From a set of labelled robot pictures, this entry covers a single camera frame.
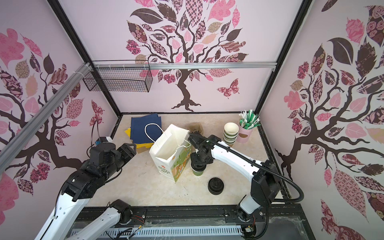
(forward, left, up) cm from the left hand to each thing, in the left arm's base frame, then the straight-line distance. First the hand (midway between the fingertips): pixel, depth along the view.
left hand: (133, 150), depth 68 cm
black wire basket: (+52, +21, +7) cm, 56 cm away
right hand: (+2, -30, -15) cm, 34 cm away
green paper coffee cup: (-2, -30, -16) cm, 34 cm away
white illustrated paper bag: (+13, -14, -21) cm, 28 cm away
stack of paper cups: (+17, -50, -8) cm, 53 cm away
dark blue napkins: (+10, -4, +3) cm, 12 cm away
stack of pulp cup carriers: (+32, -29, -21) cm, 48 cm away
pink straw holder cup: (+21, -60, -16) cm, 66 cm away
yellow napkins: (+18, +4, -24) cm, 30 cm away
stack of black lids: (-9, -40, -22) cm, 47 cm away
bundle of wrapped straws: (+29, -64, -10) cm, 71 cm away
